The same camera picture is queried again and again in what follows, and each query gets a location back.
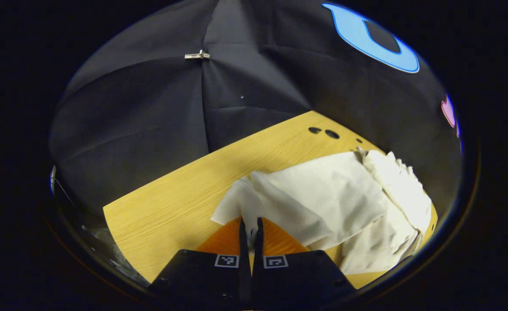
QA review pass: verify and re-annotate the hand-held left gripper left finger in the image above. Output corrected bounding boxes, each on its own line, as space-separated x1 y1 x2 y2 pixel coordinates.
149 217 251 309

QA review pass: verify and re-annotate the cream white sweatshirt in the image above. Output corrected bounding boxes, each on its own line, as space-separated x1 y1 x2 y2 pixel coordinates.
211 148 434 276

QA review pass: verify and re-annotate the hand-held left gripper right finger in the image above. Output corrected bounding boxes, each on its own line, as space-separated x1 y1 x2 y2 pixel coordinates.
252 217 356 309

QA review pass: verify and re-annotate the black backdrop cloth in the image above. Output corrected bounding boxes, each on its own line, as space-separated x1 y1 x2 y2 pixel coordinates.
48 0 464 216

